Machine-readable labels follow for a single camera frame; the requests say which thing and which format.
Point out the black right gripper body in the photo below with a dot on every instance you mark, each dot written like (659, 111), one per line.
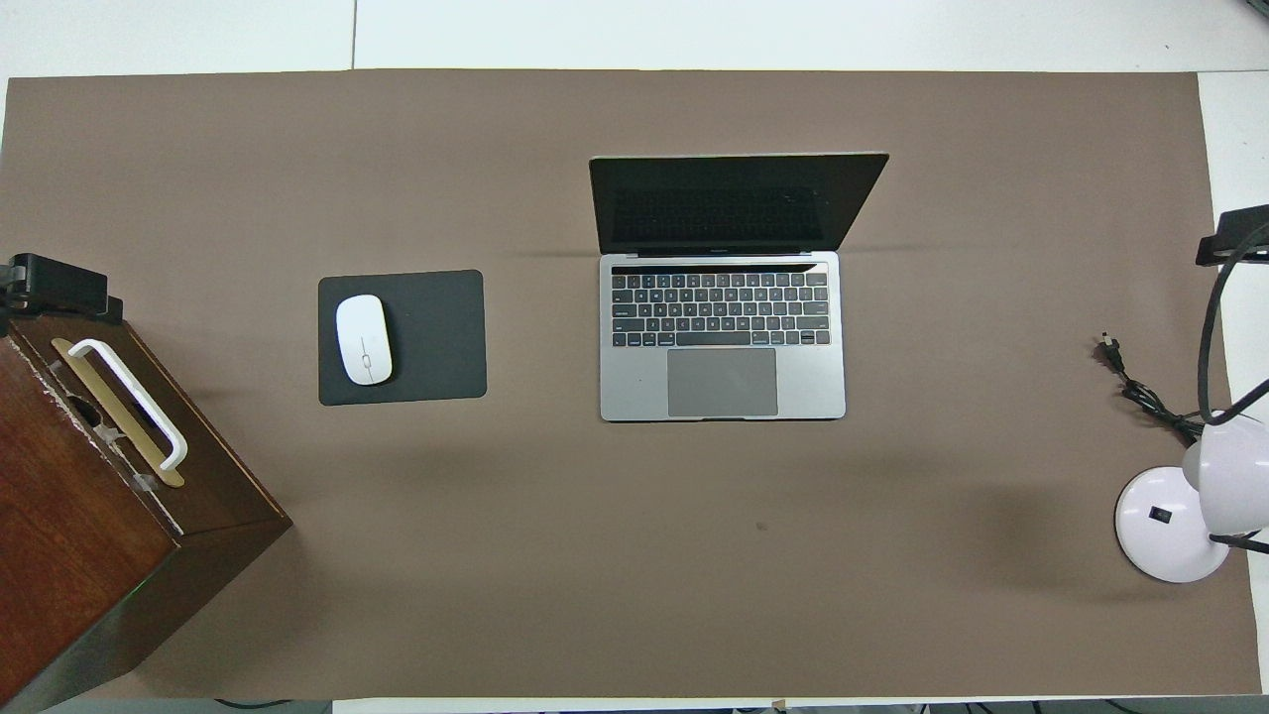
(1247, 220)

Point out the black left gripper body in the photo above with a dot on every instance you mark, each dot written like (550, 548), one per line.
(55, 283)

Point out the silver grey laptop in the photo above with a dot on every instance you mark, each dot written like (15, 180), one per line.
(753, 387)

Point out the dark brown wooden box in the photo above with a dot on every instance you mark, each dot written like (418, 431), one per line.
(59, 526)

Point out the white computer mouse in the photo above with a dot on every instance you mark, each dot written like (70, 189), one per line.
(363, 337)

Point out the white desk lamp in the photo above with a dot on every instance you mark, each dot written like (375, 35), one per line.
(1160, 535)

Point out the black mouse pad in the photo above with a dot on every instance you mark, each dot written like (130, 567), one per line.
(436, 337)

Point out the brown table mat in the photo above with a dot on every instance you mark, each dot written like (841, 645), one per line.
(634, 555)

